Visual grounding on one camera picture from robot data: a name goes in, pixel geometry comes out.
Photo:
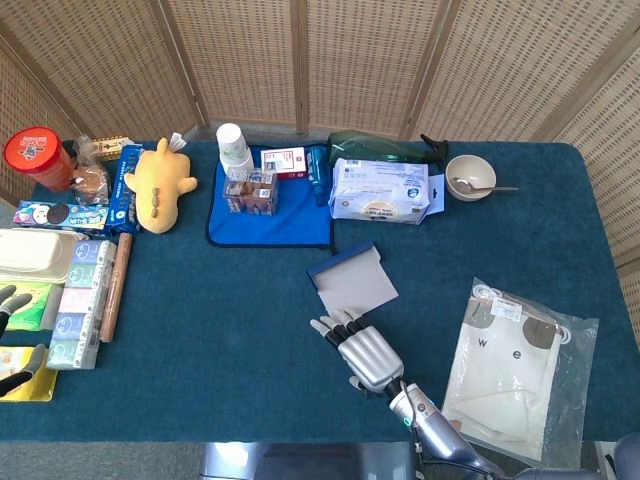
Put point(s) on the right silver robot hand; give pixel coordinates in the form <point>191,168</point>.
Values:
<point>367,355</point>

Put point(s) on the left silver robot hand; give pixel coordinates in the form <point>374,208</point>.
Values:
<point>15,297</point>

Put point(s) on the grey blue glasses pouch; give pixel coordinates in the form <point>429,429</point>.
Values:
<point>355,285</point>

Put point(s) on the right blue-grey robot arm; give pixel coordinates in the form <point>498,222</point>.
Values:
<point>440,435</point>

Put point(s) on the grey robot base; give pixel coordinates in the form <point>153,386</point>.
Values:
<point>300,462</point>

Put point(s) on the green tissue pack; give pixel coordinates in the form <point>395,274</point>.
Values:
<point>42,312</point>

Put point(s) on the white clamshell food container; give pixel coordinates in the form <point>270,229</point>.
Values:
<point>35,255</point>

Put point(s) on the pastel tissue packet bundle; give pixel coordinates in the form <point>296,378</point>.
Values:
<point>80,300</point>

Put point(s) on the Oreo cookie box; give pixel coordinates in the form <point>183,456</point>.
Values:
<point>60,215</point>

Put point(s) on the yellow snack bag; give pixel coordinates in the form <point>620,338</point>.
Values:
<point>42,390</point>

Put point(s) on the wooden rolling pin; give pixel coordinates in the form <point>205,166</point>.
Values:
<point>116,285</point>

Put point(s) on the bagged white cloth package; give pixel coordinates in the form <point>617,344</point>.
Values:
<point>500,380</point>

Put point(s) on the bagged brown bread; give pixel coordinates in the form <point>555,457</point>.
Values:
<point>90,182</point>

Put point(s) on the red lidded canister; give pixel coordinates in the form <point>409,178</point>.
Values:
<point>35,155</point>

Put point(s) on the blue cookie box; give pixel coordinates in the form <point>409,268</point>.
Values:
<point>122,200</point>

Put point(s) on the teal table cloth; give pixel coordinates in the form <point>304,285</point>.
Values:
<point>225,325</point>

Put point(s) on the blue cloth mat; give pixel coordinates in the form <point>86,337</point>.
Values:
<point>270,230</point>

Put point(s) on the white wet wipes pack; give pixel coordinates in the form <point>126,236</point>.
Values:
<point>375,195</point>

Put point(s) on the small tan printed box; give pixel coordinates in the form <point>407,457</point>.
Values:
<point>112,147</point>

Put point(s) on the yellow plush toy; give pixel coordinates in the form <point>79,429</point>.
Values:
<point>157,185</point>

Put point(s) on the small blue bottle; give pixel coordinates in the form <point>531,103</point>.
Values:
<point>316,170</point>

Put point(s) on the metal spoon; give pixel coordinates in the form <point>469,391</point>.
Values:
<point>462,185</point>

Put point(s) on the small brown box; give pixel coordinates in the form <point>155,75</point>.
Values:
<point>250,195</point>

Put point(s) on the green spray bottle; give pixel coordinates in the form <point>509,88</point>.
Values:
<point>365,145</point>

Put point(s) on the red and white box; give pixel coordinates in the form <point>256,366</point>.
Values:
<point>285,160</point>

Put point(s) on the beige bowl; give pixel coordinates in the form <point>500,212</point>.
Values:
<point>475,167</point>

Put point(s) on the stack of paper cups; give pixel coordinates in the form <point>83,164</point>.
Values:
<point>232,145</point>

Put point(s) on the woven wooden folding screen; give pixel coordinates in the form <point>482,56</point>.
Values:
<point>350,60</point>

